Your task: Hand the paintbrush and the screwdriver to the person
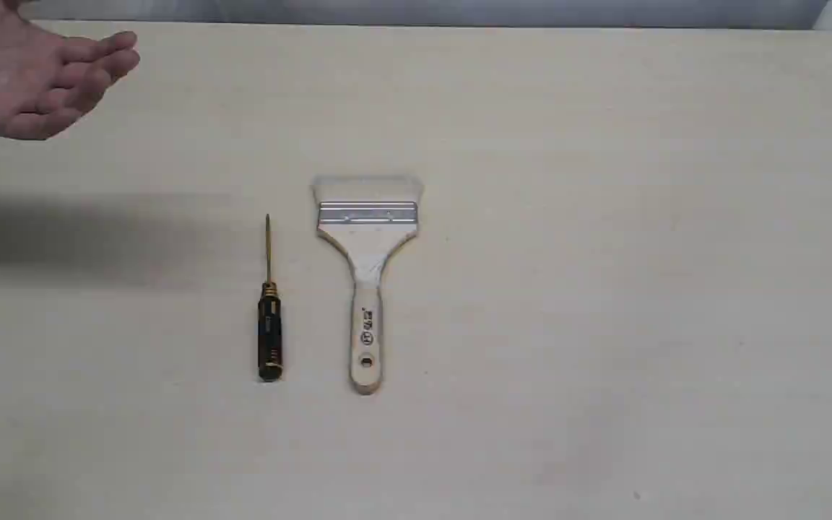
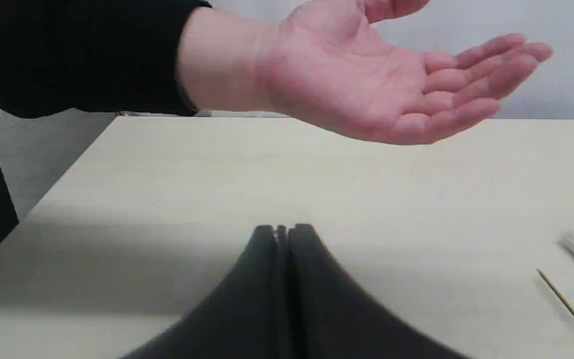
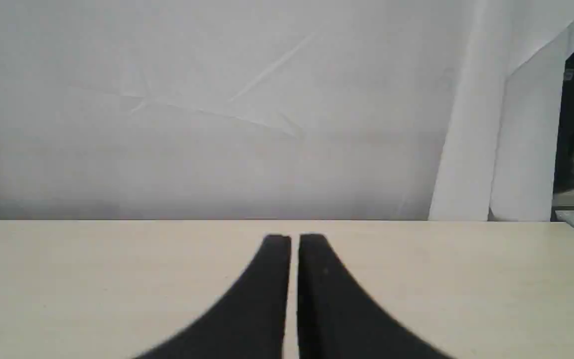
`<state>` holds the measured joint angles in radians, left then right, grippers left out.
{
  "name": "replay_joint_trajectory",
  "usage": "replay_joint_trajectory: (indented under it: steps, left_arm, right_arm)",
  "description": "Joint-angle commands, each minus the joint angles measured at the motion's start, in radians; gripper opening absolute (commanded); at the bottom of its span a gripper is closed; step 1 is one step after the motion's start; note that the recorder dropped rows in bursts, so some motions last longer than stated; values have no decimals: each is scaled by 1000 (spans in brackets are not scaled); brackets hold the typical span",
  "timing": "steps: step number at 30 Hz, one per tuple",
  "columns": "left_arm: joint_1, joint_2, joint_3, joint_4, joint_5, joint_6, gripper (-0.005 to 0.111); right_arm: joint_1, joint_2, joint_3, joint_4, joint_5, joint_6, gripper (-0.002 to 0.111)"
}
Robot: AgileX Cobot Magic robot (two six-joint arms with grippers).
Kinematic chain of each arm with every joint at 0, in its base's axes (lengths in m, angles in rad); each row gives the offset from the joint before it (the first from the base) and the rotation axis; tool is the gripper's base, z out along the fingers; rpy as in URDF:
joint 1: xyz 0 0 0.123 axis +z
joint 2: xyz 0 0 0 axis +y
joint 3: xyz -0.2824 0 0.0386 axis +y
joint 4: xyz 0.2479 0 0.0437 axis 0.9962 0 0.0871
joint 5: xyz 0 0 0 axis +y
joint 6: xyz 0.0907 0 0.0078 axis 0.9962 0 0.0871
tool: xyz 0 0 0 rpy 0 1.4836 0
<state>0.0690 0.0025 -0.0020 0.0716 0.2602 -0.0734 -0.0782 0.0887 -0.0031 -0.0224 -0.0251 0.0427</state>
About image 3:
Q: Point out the white backdrop curtain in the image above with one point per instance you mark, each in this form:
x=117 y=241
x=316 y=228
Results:
x=285 y=109

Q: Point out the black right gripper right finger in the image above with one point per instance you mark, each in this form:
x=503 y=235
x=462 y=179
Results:
x=337 y=319

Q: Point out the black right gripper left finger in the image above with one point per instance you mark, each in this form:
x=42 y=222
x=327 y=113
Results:
x=248 y=321

